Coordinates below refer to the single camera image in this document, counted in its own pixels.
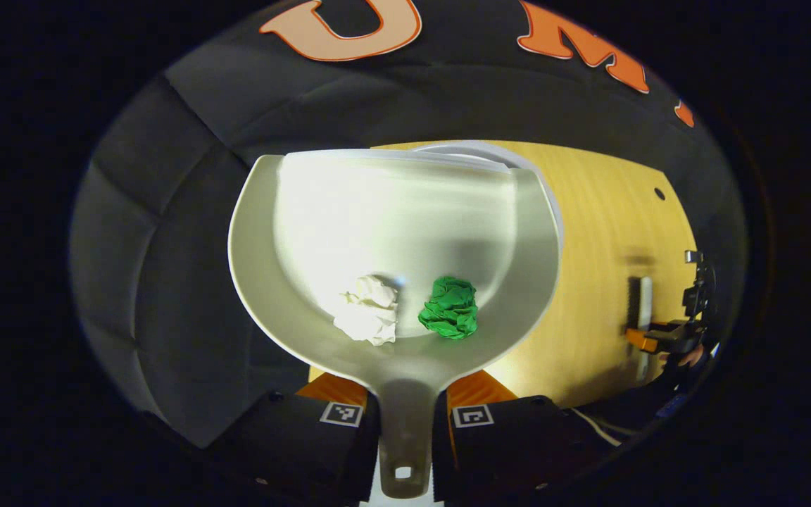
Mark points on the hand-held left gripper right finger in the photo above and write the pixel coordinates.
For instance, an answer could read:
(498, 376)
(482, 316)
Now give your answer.
(511, 451)

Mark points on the small white broom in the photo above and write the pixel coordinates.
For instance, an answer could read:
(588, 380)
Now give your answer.
(645, 303)

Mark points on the white plastic dustpan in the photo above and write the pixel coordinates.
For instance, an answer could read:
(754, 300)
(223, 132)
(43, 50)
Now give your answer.
(391, 204)

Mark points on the white ribbed garbage bin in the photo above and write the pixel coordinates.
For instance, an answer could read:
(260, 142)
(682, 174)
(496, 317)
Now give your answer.
(518, 158)

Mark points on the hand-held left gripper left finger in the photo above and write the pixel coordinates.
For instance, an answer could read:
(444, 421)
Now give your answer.
(293, 443)

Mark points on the white paper ball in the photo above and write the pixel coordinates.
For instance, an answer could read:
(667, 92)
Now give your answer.
(370, 313)

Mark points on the wooden desktop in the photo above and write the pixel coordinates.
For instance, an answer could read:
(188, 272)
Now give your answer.
(602, 232)

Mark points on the green paper ball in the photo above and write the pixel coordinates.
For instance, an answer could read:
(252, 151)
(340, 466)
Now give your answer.
(451, 310)

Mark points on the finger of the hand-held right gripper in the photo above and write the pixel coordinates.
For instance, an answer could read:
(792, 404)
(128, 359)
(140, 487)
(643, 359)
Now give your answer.
(669, 334)

